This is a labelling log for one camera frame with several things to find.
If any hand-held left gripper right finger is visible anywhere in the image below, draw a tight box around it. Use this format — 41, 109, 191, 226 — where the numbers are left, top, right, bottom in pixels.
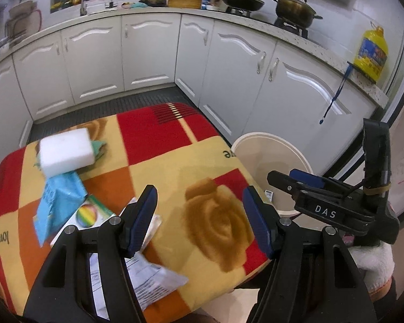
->
242, 185, 377, 323

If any white plastic bucket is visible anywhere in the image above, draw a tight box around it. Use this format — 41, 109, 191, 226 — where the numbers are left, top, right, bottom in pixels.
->
231, 132, 313, 217

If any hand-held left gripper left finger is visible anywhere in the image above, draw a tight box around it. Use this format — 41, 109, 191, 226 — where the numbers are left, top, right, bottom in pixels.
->
23, 184, 159, 323

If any beige clay pot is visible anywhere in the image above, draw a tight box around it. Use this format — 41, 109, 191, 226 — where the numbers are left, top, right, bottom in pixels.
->
9, 1, 38, 19

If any black dish rack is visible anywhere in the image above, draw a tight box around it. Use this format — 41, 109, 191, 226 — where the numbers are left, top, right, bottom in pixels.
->
3, 8, 43, 39

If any red and yellow printed blanket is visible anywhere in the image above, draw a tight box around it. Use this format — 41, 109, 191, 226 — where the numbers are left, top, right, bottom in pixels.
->
0, 103, 271, 323

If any large white foam block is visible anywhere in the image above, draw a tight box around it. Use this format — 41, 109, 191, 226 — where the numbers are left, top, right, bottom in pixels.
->
39, 128, 95, 178

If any tall chrome faucet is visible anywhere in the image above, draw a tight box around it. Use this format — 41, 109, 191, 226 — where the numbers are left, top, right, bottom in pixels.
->
61, 0, 88, 16

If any black gas stove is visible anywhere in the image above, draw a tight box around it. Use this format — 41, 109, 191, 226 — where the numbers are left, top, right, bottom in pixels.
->
225, 5, 308, 37

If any blue plastic bag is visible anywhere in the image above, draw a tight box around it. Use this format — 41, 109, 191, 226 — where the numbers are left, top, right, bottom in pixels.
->
33, 171, 88, 246

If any row of white cabinet doors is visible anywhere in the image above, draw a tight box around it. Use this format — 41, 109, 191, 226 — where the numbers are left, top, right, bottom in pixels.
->
0, 13, 379, 175

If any green cloth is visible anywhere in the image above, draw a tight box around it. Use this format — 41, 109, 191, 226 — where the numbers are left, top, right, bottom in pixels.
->
34, 139, 108, 170

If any black wok with lid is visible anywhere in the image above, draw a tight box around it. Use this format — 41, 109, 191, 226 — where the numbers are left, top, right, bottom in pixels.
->
221, 0, 265, 11

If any dark stock pot with lid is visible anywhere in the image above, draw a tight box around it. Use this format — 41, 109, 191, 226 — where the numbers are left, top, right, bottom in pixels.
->
268, 0, 324, 29

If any blue lanyard strap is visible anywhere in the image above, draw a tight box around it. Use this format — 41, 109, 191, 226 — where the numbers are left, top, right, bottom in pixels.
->
319, 65, 352, 125

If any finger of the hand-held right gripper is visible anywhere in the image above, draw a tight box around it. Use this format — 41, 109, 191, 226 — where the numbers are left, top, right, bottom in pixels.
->
267, 170, 310, 202
289, 169, 356, 196

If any speckled stone countertop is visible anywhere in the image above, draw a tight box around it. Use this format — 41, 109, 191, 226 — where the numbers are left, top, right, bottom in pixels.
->
0, 7, 389, 106

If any sliding door frame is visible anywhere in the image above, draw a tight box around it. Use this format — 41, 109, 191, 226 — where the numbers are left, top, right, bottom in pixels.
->
336, 7, 404, 229

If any round colourful sticker card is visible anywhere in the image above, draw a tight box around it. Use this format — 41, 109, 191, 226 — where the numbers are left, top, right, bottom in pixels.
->
51, 194, 117, 246

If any yellow cooking oil bottle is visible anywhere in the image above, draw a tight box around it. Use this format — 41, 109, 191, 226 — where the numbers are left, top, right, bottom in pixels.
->
353, 22, 389, 78

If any dark ribbed floor mat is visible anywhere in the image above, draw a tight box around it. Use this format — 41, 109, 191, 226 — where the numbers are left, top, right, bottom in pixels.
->
27, 86, 236, 149

